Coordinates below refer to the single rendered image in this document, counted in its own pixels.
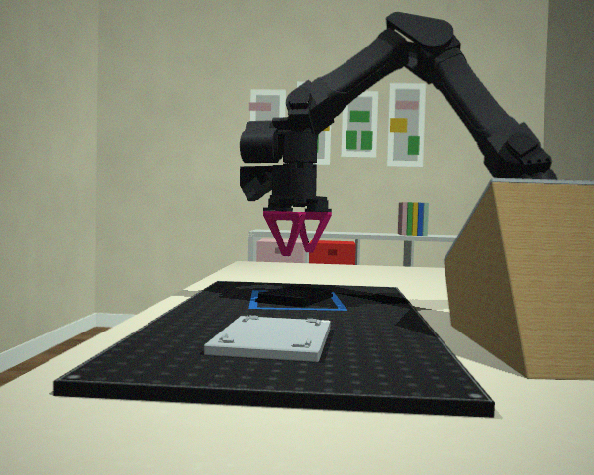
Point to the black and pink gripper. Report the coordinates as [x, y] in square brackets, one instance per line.
[304, 181]

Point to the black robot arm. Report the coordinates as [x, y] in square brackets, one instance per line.
[435, 57]

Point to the blue tape outline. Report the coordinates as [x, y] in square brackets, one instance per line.
[254, 295]

